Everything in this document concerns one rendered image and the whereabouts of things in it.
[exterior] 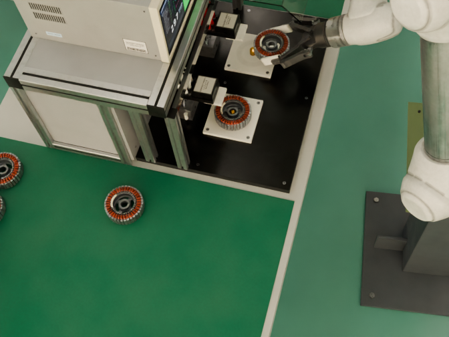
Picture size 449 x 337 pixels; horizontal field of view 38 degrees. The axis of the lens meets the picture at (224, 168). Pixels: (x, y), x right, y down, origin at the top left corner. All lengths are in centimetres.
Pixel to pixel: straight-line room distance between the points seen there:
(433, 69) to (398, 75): 164
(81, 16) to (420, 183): 93
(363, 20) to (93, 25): 72
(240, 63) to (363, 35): 43
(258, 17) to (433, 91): 89
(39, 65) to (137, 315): 71
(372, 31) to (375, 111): 113
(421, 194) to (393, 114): 130
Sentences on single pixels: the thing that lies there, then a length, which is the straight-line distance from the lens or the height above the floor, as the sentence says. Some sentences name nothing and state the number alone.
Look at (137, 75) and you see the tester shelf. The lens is 169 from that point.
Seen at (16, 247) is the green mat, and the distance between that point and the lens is 196.
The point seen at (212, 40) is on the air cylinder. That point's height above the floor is 82.
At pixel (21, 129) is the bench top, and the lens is 214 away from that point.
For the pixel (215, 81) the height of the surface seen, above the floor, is 92.
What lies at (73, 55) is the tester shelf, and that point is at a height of 111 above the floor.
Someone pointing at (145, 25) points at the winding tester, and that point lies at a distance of 161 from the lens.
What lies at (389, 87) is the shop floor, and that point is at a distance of 303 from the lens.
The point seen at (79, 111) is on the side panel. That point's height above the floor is 99.
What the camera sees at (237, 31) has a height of 88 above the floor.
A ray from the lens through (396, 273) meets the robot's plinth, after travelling 261.
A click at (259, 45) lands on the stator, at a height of 85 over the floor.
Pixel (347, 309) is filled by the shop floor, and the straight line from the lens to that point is 256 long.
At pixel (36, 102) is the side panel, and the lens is 187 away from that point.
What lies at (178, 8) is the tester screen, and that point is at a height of 120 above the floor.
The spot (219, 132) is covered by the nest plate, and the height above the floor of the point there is 78.
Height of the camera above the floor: 245
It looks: 62 degrees down
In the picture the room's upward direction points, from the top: 8 degrees counter-clockwise
